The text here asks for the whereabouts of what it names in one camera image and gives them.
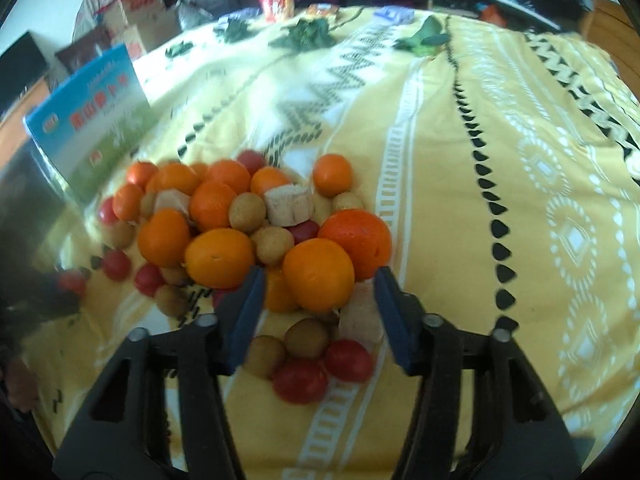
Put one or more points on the far left cherry tomato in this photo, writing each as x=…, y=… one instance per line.
x=106, y=214

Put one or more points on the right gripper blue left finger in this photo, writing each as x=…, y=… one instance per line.
x=121, y=432

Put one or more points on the wooden headboard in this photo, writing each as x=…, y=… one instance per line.
x=609, y=27

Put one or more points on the cardboard boxes stack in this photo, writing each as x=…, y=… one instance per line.
x=140, y=25

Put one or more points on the orange snack packet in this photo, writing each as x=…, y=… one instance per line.
x=323, y=10

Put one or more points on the large front orange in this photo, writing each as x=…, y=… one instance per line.
x=164, y=238

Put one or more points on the brown longan fruit left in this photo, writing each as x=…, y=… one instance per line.
x=120, y=235

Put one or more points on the small blue packet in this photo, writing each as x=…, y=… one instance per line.
x=395, y=15

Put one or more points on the red instant noodle cup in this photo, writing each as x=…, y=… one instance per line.
x=277, y=10

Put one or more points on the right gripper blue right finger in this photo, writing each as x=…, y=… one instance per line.
x=482, y=411

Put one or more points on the mandarin orange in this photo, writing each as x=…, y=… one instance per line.
x=141, y=173
x=127, y=201

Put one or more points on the back left mandarin orange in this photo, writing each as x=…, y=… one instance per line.
x=141, y=173

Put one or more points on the green leafy vegetable centre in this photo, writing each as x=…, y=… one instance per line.
x=305, y=36

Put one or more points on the blue green food box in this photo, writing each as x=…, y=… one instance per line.
x=86, y=127

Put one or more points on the green leafy vegetable right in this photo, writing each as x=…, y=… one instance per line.
x=427, y=41

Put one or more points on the green leafy vegetable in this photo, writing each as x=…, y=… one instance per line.
x=305, y=36
x=427, y=41

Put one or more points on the cut potato piece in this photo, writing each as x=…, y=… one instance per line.
x=359, y=319

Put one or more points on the dark cherry tomato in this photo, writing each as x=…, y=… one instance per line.
x=72, y=281

